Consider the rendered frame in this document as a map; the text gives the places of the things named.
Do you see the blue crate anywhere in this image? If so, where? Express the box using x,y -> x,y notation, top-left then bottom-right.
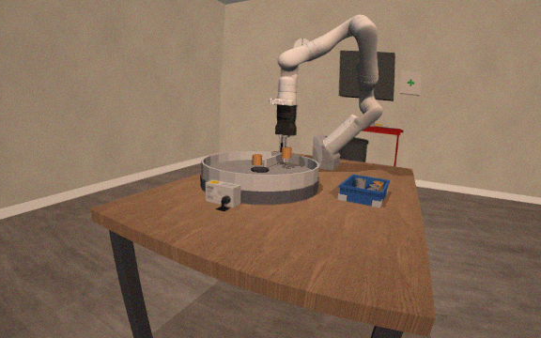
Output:
337,175 -> 390,207

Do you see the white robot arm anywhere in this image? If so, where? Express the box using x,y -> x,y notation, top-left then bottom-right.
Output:
278,15 -> 383,155

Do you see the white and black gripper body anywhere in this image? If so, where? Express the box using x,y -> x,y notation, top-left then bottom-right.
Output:
269,91 -> 298,136

